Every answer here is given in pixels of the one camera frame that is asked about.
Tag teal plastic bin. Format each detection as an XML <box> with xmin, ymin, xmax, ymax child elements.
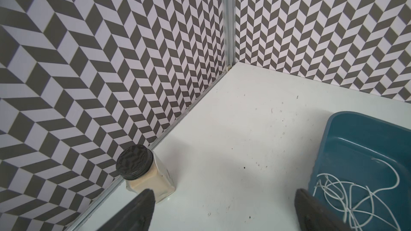
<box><xmin>308</xmin><ymin>112</ymin><xmax>411</xmax><ymax>231</ymax></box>

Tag white cable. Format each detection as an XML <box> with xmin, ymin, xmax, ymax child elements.
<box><xmin>313</xmin><ymin>158</ymin><xmax>402</xmax><ymax>231</ymax></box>

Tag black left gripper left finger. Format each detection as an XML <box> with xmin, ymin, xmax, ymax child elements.
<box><xmin>98</xmin><ymin>189</ymin><xmax>155</xmax><ymax>231</ymax></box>

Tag black lid spice jar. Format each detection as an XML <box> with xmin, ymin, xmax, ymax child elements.
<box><xmin>116</xmin><ymin>145</ymin><xmax>176</xmax><ymax>203</ymax></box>

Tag aluminium corner post left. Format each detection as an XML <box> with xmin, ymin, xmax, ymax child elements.
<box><xmin>222</xmin><ymin>0</ymin><xmax>235</xmax><ymax>69</ymax></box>

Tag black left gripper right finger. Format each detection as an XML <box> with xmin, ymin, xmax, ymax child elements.
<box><xmin>294</xmin><ymin>188</ymin><xmax>351</xmax><ymax>231</ymax></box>

